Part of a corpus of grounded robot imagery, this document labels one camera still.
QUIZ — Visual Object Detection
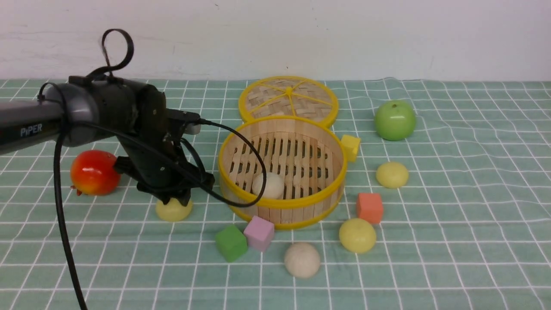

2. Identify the woven bamboo steamer lid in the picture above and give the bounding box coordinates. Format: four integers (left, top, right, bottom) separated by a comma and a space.
238, 76, 339, 128

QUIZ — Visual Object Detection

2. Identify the green checkered tablecloth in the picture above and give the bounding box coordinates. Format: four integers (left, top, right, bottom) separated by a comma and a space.
0, 77, 551, 310

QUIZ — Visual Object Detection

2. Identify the red pomegranate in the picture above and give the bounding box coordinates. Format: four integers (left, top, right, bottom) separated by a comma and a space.
70, 149, 121, 196

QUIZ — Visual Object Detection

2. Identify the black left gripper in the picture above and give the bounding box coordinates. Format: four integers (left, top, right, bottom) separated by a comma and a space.
119, 84, 215, 206

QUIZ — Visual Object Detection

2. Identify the yellow cube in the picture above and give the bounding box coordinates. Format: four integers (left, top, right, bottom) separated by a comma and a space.
341, 135, 361, 162

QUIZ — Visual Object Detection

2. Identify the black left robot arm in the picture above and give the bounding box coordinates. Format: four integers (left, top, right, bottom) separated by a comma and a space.
0, 80, 215, 204

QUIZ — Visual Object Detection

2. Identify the yellow bun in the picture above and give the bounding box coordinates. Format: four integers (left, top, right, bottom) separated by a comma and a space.
375, 161, 409, 189
155, 198, 193, 222
339, 218, 377, 254

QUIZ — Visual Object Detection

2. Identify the green apple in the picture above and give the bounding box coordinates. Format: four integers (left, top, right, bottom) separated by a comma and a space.
374, 100, 417, 141

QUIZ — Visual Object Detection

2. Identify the bamboo steamer tray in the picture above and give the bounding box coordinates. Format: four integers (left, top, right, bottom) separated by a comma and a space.
218, 116, 348, 230

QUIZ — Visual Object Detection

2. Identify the pink cube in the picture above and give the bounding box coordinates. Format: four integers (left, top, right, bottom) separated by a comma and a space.
243, 216, 275, 252

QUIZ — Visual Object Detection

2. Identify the green cube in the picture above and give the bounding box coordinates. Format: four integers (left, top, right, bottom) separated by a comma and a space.
215, 224, 248, 263

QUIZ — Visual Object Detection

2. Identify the orange cube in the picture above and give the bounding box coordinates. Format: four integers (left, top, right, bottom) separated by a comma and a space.
356, 192, 384, 224

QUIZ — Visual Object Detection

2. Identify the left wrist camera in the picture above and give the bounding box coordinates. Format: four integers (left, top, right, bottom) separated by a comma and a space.
167, 108, 201, 138

